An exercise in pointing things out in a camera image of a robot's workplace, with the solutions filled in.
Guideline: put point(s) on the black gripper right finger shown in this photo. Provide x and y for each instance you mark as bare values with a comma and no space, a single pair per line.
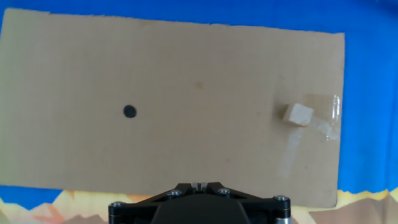
264,203

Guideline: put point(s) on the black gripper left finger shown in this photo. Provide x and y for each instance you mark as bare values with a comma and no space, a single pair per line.
140,203

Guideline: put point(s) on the small wooden block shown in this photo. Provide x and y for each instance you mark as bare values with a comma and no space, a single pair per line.
298,114

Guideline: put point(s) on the black round target dot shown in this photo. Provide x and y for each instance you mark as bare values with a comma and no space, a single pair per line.
130,111

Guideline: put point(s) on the clear adhesive tape patch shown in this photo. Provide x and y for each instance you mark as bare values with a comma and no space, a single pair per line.
323,102

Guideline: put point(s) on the brown cardboard sheet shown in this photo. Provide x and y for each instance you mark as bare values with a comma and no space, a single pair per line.
186,62

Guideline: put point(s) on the blue and orange printed cloth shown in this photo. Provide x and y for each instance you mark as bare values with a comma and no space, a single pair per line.
367,93

